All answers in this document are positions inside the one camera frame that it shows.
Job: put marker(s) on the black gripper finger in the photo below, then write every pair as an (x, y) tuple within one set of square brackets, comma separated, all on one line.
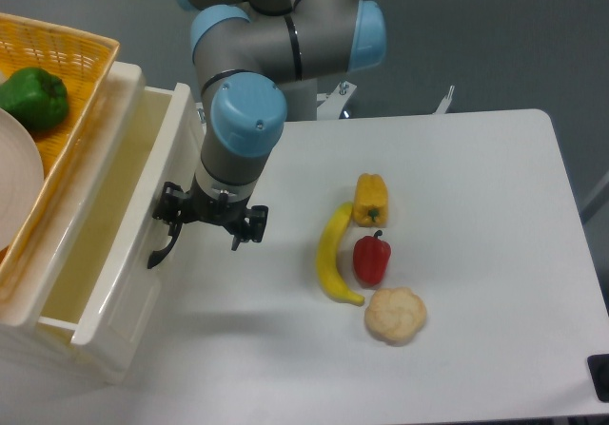
[(173, 206), (249, 226)]

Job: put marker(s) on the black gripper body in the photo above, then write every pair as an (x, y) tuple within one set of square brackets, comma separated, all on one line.
[(221, 211)]

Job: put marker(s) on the black top drawer handle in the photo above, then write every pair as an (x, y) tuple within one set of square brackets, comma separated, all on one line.
[(157, 256)]

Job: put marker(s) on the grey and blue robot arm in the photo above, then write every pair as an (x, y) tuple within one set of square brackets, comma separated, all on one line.
[(243, 52)]

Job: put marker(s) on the white drawer cabinet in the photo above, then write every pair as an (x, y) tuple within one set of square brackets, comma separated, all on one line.
[(25, 292)]

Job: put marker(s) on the yellow banana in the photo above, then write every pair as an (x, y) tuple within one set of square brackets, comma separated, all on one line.
[(326, 262)]

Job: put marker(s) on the yellow bell pepper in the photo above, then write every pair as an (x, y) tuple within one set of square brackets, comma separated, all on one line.
[(371, 201)]

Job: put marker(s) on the red bell pepper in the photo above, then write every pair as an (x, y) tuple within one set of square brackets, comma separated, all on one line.
[(371, 255)]

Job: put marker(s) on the white plate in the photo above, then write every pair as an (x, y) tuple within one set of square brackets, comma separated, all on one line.
[(21, 176)]

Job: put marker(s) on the round beige bread bun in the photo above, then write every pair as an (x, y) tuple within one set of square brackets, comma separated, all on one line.
[(395, 315)]

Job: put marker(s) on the yellow plastic basket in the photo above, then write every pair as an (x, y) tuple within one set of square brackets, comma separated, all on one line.
[(82, 60)]

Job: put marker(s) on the green bell pepper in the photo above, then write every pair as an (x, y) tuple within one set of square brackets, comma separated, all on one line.
[(36, 98)]

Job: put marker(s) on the black object at table edge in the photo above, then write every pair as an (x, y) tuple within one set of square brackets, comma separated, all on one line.
[(598, 366)]

